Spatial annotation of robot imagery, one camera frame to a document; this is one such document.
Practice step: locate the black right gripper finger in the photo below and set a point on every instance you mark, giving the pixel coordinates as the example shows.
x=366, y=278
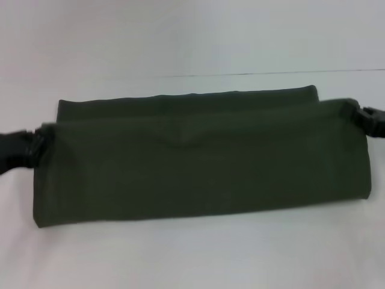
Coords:
x=365, y=119
x=352, y=105

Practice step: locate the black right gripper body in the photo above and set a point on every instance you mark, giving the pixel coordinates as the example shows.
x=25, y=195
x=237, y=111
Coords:
x=378, y=123

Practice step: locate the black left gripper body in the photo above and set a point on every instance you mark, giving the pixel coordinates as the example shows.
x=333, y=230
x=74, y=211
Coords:
x=13, y=150

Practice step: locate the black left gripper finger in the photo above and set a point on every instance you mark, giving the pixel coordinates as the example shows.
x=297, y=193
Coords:
x=38, y=138
x=35, y=156

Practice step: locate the dark green FREE! t-shirt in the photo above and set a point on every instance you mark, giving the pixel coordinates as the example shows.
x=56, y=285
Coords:
x=195, y=156

